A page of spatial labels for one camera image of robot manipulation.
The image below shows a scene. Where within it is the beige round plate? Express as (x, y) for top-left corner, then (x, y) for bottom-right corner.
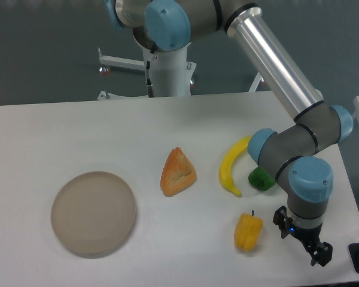
(50, 171), (137, 258)

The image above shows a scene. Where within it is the yellow banana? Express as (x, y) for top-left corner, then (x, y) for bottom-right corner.
(218, 135), (251, 197)

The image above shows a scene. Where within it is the green bell pepper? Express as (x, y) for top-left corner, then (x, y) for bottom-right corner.
(248, 167), (276, 191)

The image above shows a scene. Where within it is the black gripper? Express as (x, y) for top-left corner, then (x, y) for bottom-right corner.
(273, 206), (333, 267)

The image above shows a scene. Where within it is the orange bread wedge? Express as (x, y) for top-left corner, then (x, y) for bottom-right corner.
(160, 147), (197, 197)

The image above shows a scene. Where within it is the yellow bell pepper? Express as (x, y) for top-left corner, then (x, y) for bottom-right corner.
(234, 210), (263, 252)

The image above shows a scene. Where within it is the black cable on pedestal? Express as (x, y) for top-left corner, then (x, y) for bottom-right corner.
(145, 41), (158, 98)

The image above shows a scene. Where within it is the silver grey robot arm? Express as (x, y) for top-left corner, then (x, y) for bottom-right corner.
(105, 1), (353, 265)

